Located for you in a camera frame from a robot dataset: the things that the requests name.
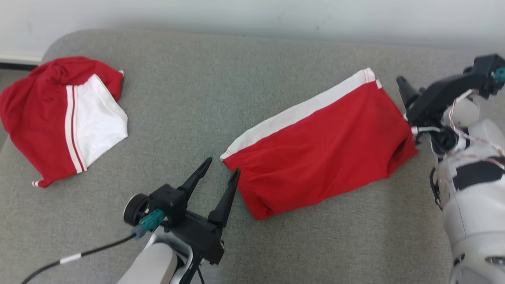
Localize red shorts white trim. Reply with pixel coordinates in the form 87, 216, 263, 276
220, 68, 419, 220

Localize black cable with white label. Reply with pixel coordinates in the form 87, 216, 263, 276
20, 234, 137, 284

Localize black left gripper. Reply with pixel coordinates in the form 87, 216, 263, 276
164, 157, 240, 265

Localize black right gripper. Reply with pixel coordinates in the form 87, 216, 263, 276
397, 73, 480, 127

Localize dark skirting board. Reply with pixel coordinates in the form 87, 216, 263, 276
0, 54, 43, 72

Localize red white twisted wire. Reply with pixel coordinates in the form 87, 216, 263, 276
448, 89, 505, 168

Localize short white cable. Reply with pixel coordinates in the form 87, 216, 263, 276
410, 125, 443, 135

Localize thin black cable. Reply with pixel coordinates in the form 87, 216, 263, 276
189, 263, 206, 284

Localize red shirt white sleeves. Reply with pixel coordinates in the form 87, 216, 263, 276
0, 56, 129, 189

